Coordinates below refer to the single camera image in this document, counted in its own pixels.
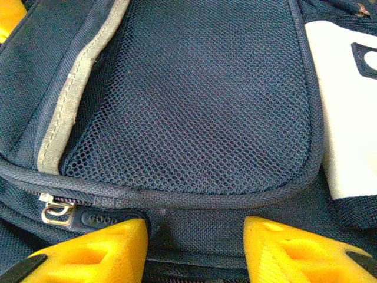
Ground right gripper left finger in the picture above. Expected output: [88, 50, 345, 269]
[0, 218, 150, 283]

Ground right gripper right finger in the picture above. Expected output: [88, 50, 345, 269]
[244, 216, 377, 283]

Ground navy blue backpack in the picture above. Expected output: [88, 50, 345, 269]
[0, 0, 377, 283]

